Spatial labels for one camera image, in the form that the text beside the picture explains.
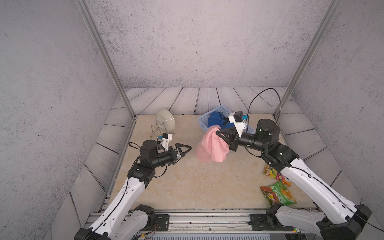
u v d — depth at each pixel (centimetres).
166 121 99
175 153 64
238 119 52
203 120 113
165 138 70
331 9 71
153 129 105
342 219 37
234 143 55
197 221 74
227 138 59
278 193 79
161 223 73
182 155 63
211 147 61
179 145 65
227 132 58
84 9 70
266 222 67
